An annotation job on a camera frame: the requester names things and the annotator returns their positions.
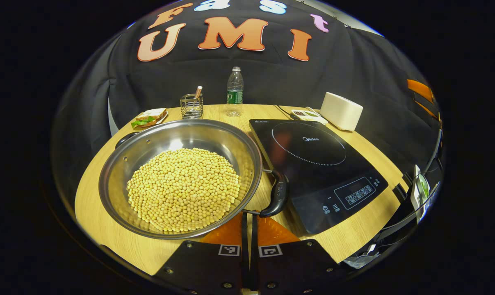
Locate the clear plastic water bottle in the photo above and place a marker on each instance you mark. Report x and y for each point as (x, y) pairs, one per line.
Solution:
(235, 96)

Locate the pile of yellow soybeans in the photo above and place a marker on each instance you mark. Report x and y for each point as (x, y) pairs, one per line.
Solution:
(183, 190)

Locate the white divided dish of beans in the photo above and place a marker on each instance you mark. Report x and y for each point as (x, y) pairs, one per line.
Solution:
(309, 116)

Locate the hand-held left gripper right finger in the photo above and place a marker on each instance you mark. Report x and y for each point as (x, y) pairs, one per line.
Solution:
(290, 266)

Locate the black backdrop cloth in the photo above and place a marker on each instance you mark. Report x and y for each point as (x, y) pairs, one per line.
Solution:
(272, 78)

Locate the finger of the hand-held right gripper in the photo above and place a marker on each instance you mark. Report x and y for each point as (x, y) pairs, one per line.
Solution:
(425, 110)
(420, 88)

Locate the black induction cooktop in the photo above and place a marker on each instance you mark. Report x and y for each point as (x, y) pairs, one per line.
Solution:
(313, 172)

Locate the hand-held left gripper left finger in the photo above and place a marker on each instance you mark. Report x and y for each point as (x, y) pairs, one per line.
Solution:
(208, 266)

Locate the stainless steel pot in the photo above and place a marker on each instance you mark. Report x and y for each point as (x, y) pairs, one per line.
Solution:
(149, 143)

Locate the white box with green print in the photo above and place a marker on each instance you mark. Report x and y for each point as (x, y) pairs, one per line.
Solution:
(420, 188)

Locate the sandwich with lettuce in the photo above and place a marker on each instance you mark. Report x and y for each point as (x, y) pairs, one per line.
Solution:
(149, 118)

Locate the small white plate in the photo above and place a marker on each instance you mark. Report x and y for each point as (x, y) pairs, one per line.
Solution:
(162, 119)

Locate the white toaster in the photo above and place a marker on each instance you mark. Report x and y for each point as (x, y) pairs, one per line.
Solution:
(341, 111)

